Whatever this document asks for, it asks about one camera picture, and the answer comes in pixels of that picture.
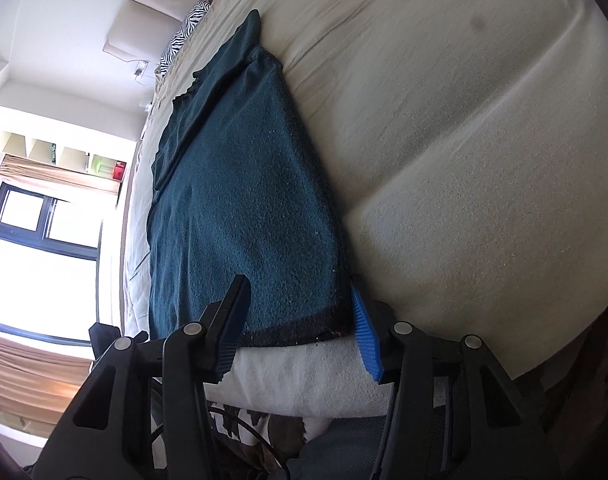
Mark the dark framed window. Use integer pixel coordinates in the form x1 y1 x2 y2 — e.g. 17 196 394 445
0 183 102 347

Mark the white wall shelf unit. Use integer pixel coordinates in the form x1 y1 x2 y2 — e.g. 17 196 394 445
2 133 124 180

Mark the dark teal knit sweater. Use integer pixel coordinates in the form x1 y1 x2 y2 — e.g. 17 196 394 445
147 12 354 347

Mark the beige window curtain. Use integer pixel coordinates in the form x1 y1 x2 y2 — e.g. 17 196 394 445
0 154 121 434

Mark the zebra print pillow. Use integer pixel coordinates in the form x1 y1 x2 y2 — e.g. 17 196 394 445
154 0 211 80

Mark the charger with white cable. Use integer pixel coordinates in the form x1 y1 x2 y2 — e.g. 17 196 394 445
134 60 154 87

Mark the beige padded headboard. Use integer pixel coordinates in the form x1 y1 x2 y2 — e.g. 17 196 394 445
103 0 197 64

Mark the cow print rug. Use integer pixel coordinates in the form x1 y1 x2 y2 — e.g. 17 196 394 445
206 401 332 479

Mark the red box on shelf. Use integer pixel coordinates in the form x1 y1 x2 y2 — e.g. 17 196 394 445
112 162 126 182

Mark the beige bed sheet mattress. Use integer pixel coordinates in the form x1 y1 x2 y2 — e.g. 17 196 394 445
120 0 608 418

